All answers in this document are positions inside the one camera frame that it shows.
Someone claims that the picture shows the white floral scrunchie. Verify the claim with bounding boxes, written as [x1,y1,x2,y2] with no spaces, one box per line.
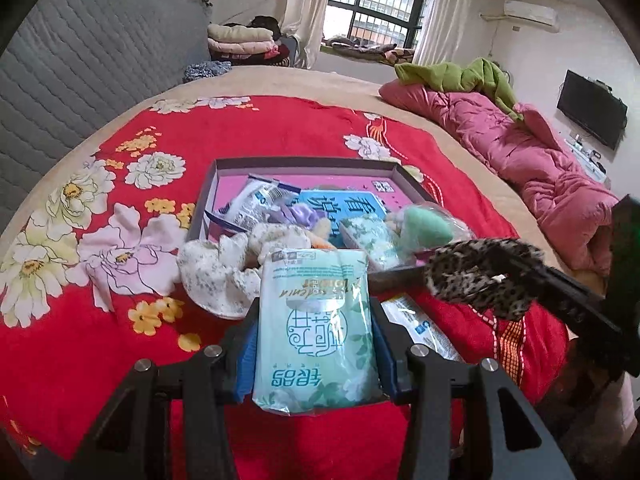
[177,232,266,320]

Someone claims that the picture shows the white curtain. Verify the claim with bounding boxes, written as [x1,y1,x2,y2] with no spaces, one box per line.
[415,0,478,66]
[280,0,337,70]

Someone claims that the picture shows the beige bed sheet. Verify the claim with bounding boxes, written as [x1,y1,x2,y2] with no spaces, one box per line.
[0,65,606,291]

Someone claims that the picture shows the small green floral tissue pack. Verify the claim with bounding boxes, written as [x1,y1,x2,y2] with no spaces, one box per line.
[340,214,407,271]

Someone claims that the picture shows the dark floral cloth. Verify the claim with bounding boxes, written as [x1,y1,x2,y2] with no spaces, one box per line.
[182,61,233,84]

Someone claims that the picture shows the white television shelf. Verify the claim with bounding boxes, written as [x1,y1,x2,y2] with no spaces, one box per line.
[565,135,612,187]

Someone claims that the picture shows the stack of folded clothes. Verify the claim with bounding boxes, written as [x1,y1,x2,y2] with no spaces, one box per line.
[206,16,296,67]

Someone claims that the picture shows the green puff in clear bag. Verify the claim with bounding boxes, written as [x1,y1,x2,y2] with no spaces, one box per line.
[387,202,473,261]

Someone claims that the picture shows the grey quilted headboard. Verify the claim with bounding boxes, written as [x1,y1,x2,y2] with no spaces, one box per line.
[0,0,213,231]

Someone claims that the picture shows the cream plush rabbit purple ears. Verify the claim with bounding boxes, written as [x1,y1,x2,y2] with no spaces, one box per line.
[250,199,336,261]

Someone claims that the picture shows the leopard print scrunchie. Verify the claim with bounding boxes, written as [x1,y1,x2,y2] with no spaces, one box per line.
[424,239,546,322]

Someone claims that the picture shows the black wall television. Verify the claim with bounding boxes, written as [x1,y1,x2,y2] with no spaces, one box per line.
[556,70,628,150]

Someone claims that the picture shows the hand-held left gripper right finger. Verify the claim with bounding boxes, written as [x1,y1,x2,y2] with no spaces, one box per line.
[370,300,576,480]

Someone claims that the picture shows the shallow grey cardboard box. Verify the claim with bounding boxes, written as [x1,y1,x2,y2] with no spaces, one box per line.
[187,157,437,292]

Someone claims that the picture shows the pink quilt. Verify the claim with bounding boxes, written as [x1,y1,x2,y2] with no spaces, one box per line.
[378,82,621,278]

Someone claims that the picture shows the white air conditioner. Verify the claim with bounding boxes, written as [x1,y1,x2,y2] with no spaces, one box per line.
[502,0,558,29]

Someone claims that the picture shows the green blanket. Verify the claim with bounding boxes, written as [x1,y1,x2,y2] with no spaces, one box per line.
[394,57,524,121]

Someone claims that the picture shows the barred window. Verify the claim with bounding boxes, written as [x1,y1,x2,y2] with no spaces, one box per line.
[325,0,436,51]

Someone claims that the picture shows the pink and blue printed book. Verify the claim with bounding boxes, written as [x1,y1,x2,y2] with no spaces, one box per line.
[212,172,416,251]

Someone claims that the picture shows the blankets on windowsill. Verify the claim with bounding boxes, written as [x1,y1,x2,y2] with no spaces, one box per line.
[320,37,416,65]

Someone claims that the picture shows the large white blue packet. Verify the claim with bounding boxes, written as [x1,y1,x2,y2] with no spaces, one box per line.
[220,175,301,233]

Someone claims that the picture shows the green wipes pack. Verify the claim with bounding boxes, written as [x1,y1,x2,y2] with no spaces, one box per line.
[251,247,388,417]

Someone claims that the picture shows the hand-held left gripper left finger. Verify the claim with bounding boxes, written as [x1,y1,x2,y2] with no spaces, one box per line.
[47,310,262,480]

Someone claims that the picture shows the red floral blanket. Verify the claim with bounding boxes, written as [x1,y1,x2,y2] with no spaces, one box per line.
[0,95,571,461]

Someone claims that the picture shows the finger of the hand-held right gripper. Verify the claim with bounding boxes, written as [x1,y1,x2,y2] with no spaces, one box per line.
[492,249,627,357]

